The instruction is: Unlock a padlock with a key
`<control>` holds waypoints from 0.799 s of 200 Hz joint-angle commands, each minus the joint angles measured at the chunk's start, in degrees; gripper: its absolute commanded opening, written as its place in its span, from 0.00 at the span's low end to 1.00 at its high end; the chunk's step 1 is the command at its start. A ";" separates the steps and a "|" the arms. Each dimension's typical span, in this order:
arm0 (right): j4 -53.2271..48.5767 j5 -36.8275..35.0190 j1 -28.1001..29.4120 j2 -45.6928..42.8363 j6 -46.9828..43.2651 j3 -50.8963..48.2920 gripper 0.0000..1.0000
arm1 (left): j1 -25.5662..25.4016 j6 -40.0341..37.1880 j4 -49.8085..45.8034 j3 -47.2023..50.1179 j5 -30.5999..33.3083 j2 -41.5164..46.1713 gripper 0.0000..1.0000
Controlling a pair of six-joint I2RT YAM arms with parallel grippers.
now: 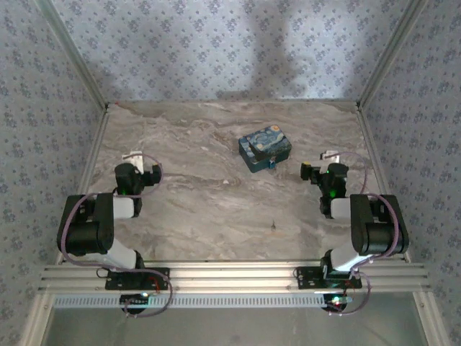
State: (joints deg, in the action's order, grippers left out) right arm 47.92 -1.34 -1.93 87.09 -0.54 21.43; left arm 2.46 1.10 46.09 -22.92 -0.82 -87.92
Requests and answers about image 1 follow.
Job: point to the small blue padlock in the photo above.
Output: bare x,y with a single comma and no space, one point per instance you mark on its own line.
272,164

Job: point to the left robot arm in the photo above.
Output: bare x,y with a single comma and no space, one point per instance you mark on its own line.
86,234

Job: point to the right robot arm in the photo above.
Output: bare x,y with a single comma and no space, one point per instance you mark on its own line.
374,234

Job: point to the starry night print tin box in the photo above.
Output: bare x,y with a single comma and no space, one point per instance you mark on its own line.
263,146

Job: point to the right controller board with LED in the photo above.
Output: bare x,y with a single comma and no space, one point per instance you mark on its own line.
336,301

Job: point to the controller board with led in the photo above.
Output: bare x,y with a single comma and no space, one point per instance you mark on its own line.
135,300
336,301

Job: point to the left controller board with LED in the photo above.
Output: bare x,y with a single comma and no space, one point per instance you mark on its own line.
135,300

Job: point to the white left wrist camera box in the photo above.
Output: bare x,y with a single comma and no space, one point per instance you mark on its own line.
132,157

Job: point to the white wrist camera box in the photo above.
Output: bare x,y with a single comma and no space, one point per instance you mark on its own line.
132,157
328,155

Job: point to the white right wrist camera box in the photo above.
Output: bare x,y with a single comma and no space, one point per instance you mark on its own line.
328,155

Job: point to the aluminium table side rail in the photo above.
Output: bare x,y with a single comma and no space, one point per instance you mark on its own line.
376,158
94,151

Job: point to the aluminium mounting rail beam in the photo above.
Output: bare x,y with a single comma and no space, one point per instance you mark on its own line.
230,275

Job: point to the aluminium frame post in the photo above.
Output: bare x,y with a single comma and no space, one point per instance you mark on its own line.
390,57
73,57

